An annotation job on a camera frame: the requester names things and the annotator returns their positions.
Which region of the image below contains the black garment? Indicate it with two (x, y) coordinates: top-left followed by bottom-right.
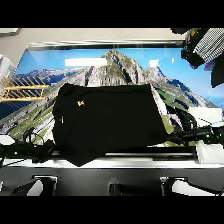
(51, 82), (168, 168)

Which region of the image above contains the yellow clothes hanger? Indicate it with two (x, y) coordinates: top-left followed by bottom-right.
(0, 77), (52, 92)
(0, 89), (48, 103)

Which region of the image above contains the heap of clothes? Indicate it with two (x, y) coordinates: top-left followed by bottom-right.
(171, 28), (224, 89)

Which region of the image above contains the checked shirt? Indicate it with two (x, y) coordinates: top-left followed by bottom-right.
(193, 28), (224, 64)

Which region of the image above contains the silver frame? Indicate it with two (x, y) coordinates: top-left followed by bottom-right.
(0, 40), (224, 197)

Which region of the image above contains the black cable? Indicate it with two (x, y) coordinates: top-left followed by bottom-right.
(174, 107), (199, 135)
(22, 127), (46, 148)

